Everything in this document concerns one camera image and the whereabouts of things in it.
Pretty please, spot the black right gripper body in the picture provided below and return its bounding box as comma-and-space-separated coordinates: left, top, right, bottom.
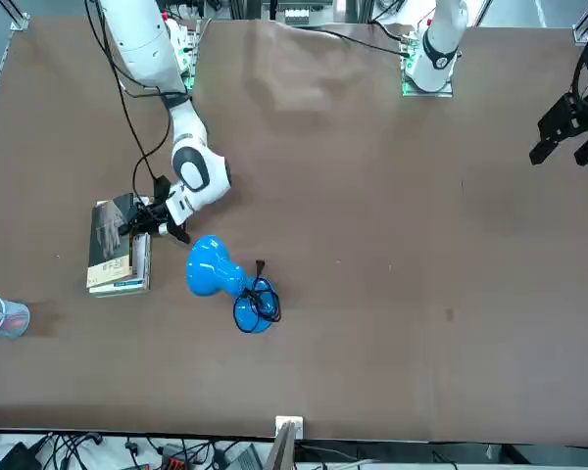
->
120, 199, 171, 236

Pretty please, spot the black and cream paperback book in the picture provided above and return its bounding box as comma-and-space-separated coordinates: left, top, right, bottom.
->
86, 193, 136, 290

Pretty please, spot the blue desk lamp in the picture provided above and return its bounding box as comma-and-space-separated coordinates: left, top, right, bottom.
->
184, 234, 282, 336

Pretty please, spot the translucent blue pen cup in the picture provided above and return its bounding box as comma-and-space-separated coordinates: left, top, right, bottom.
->
0, 295, 31, 341

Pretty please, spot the black power strip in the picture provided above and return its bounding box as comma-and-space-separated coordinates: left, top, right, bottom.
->
160, 443, 198, 470

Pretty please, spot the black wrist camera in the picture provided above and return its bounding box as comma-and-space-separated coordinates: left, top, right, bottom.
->
151, 174, 172, 202

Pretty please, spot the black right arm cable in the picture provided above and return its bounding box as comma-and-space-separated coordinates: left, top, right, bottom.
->
83, 0, 173, 198

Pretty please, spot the black cable across table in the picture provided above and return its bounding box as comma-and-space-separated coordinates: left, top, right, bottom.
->
273, 23, 409, 56

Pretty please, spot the grey camera post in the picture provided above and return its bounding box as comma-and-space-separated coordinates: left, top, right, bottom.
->
263, 420, 298, 470

